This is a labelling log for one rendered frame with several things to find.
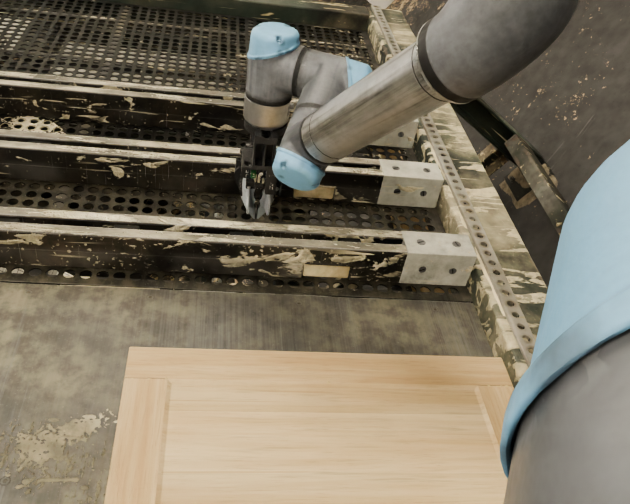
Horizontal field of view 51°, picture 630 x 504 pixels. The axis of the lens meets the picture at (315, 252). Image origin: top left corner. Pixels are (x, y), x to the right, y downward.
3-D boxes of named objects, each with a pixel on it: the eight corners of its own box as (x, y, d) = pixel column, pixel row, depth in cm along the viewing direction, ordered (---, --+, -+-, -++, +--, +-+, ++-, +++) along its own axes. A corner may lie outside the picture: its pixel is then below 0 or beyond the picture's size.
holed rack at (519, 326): (591, 464, 86) (593, 462, 85) (570, 464, 85) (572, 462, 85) (379, 7, 211) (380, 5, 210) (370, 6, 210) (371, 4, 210)
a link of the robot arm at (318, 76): (352, 142, 101) (285, 124, 102) (373, 85, 105) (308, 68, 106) (354, 113, 93) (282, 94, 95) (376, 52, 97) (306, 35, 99)
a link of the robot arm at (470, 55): (588, 82, 58) (312, 205, 99) (608, -9, 62) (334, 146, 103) (497, 4, 53) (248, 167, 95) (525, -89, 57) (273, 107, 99)
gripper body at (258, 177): (237, 195, 111) (242, 133, 103) (238, 168, 118) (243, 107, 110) (282, 199, 112) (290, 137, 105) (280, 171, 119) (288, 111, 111)
